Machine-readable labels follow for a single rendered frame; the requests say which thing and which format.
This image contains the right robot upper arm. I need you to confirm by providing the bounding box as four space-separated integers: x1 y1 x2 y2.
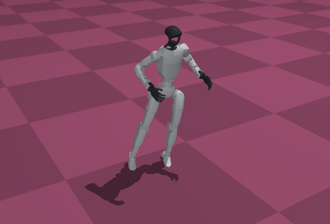
136 50 163 72

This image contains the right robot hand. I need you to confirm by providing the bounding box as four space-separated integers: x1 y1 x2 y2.
148 82 166 102

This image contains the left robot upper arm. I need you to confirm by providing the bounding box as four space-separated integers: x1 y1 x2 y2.
181 43 192 62

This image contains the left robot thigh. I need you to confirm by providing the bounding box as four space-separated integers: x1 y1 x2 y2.
167 89 185 132

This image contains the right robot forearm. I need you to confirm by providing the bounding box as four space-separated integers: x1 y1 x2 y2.
134 66 150 89

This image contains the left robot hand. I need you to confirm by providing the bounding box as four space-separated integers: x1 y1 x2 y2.
198 70 212 90

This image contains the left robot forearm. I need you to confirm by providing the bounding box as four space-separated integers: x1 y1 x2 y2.
188 55 201 77

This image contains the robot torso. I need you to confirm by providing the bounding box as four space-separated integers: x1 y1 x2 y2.
157 43 184 99

